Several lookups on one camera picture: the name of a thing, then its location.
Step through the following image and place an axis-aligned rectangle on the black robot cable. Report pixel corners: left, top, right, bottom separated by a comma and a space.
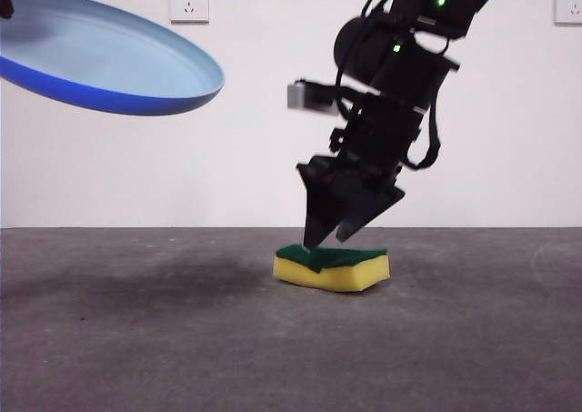
335, 0, 397, 113
406, 38, 443, 172

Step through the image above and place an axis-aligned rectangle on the white wall socket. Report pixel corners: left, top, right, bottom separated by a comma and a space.
169, 0, 211, 25
553, 0, 582, 26

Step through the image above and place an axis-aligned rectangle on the yellow sponge with green pad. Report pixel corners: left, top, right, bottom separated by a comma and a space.
272, 243, 391, 294

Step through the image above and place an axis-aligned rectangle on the blue round plate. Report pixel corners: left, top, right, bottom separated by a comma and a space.
0, 0, 226, 117

